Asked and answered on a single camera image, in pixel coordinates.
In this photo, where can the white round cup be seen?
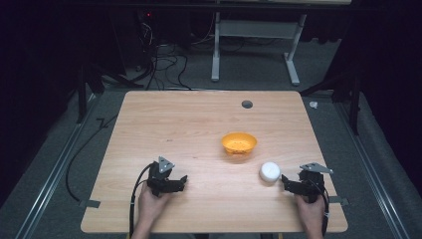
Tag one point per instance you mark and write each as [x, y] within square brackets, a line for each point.
[269, 171]

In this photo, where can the person's right hand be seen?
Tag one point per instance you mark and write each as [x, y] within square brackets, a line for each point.
[310, 212]

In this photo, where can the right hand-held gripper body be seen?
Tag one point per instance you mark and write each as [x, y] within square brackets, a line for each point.
[313, 186]

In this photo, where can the metal floor rail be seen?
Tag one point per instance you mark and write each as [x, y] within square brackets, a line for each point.
[53, 179]
[371, 166]

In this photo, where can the person's left hand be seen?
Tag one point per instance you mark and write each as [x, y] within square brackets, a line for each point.
[151, 205]

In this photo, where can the white metal desk frame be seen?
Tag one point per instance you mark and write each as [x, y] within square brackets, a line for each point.
[255, 29]

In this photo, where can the dark equipment with red light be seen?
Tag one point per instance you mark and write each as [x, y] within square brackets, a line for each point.
[146, 33]

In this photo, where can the grey metal table bracket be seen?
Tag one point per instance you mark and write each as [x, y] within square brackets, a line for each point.
[339, 200]
[90, 203]

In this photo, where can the crumpled white paper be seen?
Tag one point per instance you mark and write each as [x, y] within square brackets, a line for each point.
[313, 105]

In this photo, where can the orange plastic bowl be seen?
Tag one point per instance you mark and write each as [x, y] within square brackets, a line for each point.
[239, 142]

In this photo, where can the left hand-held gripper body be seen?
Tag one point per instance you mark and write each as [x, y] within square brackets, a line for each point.
[160, 176]

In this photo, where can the black metal stand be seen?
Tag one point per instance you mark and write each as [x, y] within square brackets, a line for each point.
[81, 99]
[355, 99]

